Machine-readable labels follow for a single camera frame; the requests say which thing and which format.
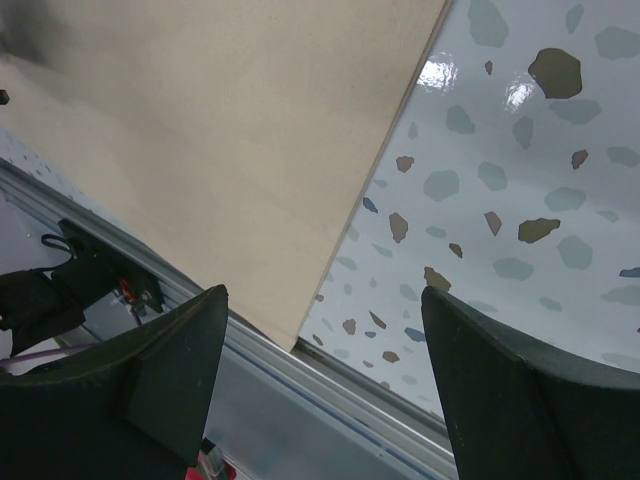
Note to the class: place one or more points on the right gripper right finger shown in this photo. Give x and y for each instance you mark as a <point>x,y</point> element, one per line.
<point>516,407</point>

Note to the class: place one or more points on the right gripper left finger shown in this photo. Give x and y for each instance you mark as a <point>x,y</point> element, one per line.
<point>132,407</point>

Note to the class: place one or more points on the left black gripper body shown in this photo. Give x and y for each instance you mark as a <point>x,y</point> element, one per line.
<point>4,97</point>

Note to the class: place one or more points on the beige cloth mat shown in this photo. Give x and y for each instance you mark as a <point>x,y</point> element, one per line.
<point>234,138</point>

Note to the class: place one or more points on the aluminium rail frame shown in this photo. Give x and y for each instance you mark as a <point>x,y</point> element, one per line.
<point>277,414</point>

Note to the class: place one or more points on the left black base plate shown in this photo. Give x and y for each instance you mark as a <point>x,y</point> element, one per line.
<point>96,269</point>

